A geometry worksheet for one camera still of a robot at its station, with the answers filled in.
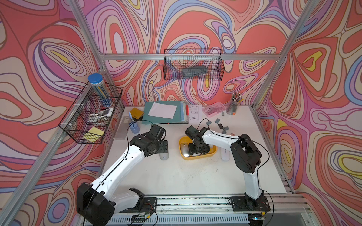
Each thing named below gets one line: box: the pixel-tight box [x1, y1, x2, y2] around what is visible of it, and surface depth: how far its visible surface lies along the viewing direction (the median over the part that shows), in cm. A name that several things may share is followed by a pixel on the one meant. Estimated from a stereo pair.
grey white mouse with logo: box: [159, 153, 170, 161], surface depth 91 cm
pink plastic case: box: [202, 102, 226, 118], surface depth 121 cm
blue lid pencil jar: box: [87, 72, 112, 108], surface depth 76 cm
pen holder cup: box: [226, 92, 242, 116], surface depth 110 cm
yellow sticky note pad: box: [82, 126, 105, 144], surface depth 68 cm
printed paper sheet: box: [188, 104, 203, 123], surface depth 118 cm
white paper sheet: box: [147, 102, 178, 120], surface depth 118 cm
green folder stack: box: [141, 100, 190, 125], surface depth 114 cm
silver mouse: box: [180, 142, 190, 158], surface depth 94 cm
